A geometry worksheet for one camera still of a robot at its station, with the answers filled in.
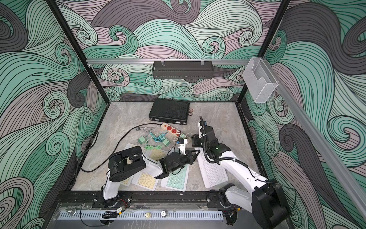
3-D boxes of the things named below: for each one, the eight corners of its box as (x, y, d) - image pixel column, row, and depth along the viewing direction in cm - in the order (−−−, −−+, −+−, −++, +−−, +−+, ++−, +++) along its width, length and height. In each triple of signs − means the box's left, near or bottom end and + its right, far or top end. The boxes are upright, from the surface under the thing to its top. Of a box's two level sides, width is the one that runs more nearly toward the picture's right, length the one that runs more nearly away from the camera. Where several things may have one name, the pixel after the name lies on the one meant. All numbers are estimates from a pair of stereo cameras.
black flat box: (149, 121, 108) (148, 116, 104) (156, 102, 122) (155, 97, 118) (187, 125, 106) (187, 121, 102) (189, 105, 119) (189, 101, 115)
